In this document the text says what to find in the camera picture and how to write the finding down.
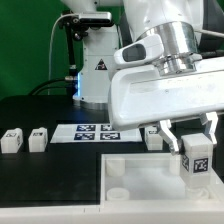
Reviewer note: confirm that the grey camera on mount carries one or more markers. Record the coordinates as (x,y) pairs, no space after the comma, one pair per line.
(95,17)

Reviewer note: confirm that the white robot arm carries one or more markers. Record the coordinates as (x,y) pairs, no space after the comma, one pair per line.
(153,62)

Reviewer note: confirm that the white sheet with markers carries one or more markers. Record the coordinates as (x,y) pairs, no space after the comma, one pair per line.
(94,133)

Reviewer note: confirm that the white square table top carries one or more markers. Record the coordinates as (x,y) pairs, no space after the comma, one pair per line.
(154,176)

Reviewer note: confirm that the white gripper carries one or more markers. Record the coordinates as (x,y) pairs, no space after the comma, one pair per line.
(140,97)

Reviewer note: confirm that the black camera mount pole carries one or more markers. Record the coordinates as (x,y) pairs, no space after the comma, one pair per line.
(75,31)

